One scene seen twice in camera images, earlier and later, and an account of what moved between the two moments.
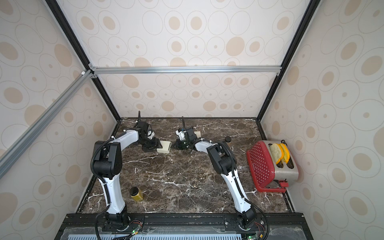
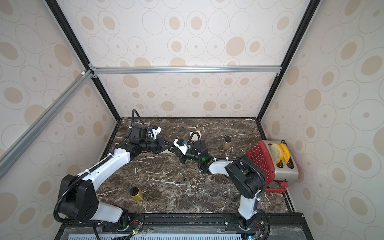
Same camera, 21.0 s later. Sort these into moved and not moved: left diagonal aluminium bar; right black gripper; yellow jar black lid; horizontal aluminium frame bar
Moved: right black gripper
Not moved: left diagonal aluminium bar; yellow jar black lid; horizontal aluminium frame bar
